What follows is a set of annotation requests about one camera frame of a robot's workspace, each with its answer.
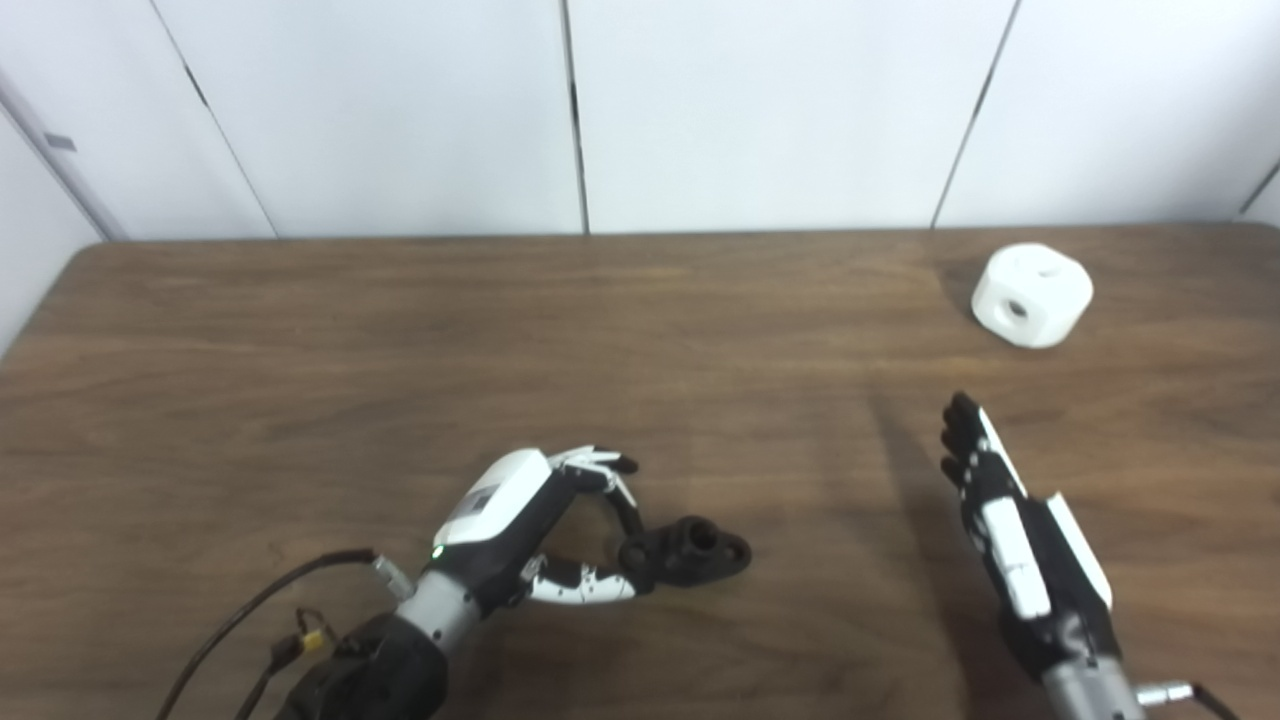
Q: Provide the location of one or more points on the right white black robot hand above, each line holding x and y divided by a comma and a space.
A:
1035, 570

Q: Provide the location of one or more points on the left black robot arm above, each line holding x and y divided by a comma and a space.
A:
380, 670

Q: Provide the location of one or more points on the black flanged holder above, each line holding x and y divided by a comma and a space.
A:
690, 552

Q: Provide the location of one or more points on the round white block with holes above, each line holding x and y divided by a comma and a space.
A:
1032, 295

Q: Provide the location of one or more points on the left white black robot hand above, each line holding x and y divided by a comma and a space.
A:
500, 525

